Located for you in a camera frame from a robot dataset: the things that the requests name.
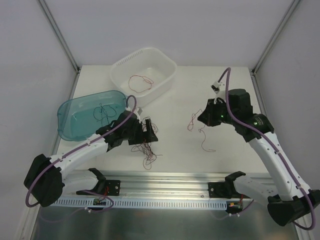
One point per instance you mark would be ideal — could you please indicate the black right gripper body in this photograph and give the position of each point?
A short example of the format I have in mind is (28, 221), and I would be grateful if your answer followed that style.
(210, 113)

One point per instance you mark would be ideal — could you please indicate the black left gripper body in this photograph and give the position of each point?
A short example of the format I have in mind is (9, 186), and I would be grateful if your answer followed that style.
(139, 132)

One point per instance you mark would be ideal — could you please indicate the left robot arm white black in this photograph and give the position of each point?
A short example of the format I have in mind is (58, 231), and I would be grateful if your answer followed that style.
(49, 178)

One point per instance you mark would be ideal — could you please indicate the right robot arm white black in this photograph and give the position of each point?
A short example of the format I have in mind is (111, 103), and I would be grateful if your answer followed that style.
(291, 197)

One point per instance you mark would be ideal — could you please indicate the teal translucent plastic bin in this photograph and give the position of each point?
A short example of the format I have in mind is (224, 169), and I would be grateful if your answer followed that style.
(80, 117)

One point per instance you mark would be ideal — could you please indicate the white plastic basket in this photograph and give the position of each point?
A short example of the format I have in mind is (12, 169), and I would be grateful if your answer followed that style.
(147, 73)

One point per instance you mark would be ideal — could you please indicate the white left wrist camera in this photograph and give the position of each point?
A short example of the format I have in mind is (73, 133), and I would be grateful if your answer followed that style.
(135, 112)

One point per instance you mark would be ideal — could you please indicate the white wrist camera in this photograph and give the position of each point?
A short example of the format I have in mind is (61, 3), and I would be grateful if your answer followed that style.
(217, 87)
(135, 112)

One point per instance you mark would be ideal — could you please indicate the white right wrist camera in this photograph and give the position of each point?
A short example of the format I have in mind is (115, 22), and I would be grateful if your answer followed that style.
(217, 87)

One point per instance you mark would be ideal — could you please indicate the aluminium mounting rail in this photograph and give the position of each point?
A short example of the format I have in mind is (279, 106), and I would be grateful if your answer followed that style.
(164, 185)

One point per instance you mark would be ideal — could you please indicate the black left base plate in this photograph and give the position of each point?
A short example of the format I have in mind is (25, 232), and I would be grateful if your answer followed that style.
(110, 187)

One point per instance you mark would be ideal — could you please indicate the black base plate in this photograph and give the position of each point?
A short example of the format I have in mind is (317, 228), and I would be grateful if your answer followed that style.
(110, 187)
(217, 190)

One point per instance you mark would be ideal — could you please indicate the white slotted cable duct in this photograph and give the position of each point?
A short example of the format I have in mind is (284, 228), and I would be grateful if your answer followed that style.
(139, 203)

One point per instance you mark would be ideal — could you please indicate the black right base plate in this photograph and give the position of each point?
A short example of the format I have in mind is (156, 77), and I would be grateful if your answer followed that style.
(217, 190)

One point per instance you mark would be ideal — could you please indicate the right aluminium frame post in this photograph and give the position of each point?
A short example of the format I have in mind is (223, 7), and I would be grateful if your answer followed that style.
(293, 6)

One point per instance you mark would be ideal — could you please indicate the aluminium frame post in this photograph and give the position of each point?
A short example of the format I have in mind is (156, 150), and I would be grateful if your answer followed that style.
(57, 32)
(293, 6)

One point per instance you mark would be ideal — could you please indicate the left aluminium frame post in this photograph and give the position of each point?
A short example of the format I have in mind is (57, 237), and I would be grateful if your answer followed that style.
(57, 32)

